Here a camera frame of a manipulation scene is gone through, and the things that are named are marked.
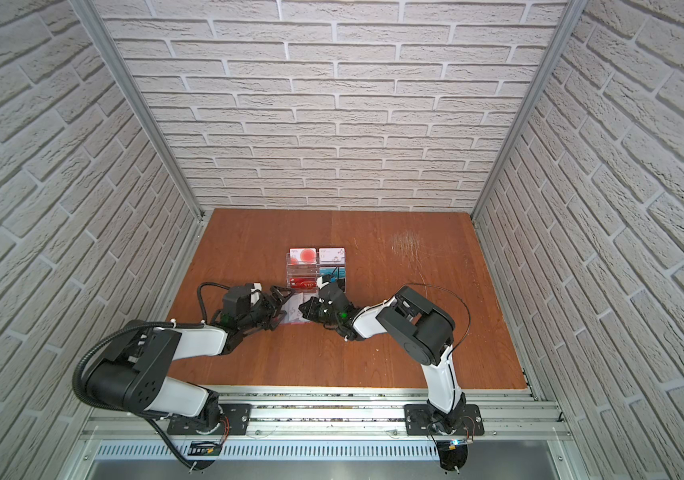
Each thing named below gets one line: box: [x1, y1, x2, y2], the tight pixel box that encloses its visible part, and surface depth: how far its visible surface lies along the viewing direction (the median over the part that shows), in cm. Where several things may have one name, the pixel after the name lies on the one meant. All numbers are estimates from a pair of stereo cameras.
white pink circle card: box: [289, 248, 317, 265], surface depth 98 cm
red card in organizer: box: [289, 277, 317, 289], surface depth 99 cm
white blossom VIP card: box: [319, 247, 345, 265], surface depth 99 cm
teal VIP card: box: [319, 267, 346, 283], surface depth 97 cm
